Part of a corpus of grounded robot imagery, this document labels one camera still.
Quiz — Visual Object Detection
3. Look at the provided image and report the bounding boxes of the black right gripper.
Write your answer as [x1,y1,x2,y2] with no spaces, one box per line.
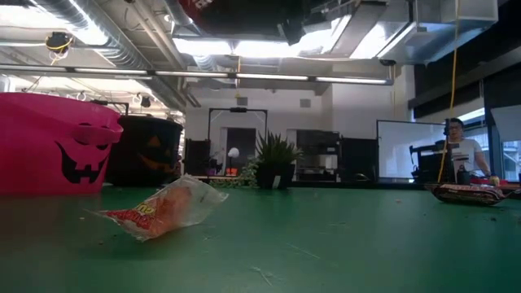
[190,0,310,46]

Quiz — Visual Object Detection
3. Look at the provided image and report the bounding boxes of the red Skittles candy pack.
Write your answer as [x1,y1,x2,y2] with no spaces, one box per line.
[178,0,213,11]

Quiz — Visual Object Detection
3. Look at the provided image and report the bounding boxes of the clear gummy candy wrapper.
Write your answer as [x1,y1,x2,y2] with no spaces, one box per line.
[85,173,230,243]

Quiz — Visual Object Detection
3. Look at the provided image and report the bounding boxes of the brown PayDay candy bar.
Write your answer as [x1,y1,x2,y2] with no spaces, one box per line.
[425,182,510,207]

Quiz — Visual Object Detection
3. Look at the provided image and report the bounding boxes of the linear ceiling light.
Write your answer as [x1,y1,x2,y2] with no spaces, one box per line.
[0,63,394,85]

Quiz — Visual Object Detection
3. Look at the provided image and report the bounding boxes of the black shelf unit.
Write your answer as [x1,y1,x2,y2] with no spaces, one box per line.
[296,129,341,181]

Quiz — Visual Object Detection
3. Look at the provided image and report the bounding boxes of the black panel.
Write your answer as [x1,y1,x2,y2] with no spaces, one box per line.
[185,138,212,175]

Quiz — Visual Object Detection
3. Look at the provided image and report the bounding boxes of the small potted green plant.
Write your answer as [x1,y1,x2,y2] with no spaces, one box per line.
[211,130,305,190]

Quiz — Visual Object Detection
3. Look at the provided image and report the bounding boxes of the black pumpkin bucket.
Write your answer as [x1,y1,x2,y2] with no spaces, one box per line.
[104,115,185,188]

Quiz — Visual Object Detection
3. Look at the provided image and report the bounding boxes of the black cabinet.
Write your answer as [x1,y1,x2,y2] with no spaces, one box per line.
[340,137,379,172]

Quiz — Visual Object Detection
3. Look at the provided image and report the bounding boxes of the whiteboard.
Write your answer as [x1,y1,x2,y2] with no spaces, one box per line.
[376,120,447,180]

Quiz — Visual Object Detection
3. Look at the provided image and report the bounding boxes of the pink pumpkin bucket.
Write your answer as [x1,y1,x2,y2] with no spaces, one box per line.
[0,91,124,195]

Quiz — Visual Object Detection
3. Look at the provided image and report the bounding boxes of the person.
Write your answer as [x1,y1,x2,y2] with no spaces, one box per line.
[445,117,492,180]

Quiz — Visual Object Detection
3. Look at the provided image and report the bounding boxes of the background black rig frame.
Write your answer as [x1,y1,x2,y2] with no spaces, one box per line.
[207,107,269,172]

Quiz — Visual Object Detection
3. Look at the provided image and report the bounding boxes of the silver spiral air duct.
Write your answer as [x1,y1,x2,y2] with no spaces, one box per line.
[34,0,190,111]

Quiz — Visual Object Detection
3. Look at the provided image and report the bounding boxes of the rectangular metal air duct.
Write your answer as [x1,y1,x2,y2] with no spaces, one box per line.
[349,0,500,66]

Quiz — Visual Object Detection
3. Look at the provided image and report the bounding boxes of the yellow cable reel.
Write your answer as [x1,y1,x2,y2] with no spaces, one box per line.
[44,31,75,55]

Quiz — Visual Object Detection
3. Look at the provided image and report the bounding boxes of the black aluminium rig frame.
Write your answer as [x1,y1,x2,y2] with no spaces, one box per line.
[284,178,432,190]

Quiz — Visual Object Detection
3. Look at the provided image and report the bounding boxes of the yellow hanging cable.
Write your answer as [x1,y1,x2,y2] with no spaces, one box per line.
[437,0,459,184]

